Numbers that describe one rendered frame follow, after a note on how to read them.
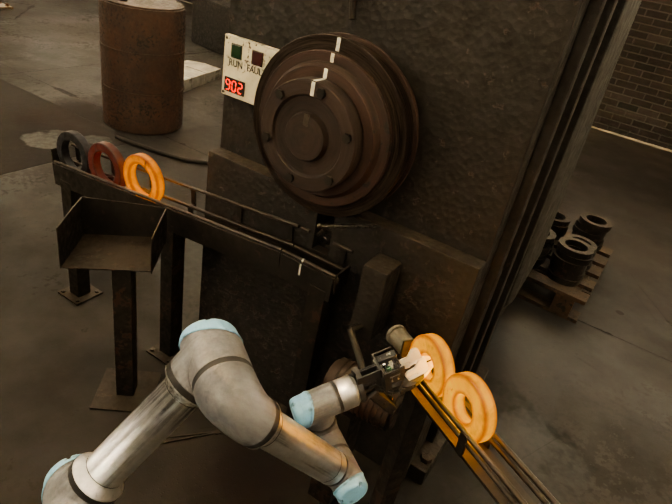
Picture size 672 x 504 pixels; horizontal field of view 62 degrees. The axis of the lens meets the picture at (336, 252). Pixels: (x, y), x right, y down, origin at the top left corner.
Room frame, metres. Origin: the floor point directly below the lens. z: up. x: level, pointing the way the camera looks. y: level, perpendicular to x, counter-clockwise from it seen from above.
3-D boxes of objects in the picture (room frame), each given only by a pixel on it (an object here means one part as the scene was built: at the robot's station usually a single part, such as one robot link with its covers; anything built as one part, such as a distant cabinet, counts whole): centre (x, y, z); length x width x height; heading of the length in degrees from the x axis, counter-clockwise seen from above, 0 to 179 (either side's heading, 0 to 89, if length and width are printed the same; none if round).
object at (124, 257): (1.42, 0.67, 0.36); 0.26 x 0.20 x 0.72; 99
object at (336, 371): (1.16, -0.16, 0.27); 0.22 x 0.13 x 0.53; 64
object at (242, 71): (1.68, 0.33, 1.15); 0.26 x 0.02 x 0.18; 64
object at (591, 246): (3.10, -0.97, 0.22); 1.20 x 0.81 x 0.44; 62
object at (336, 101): (1.34, 0.12, 1.11); 0.28 x 0.06 x 0.28; 64
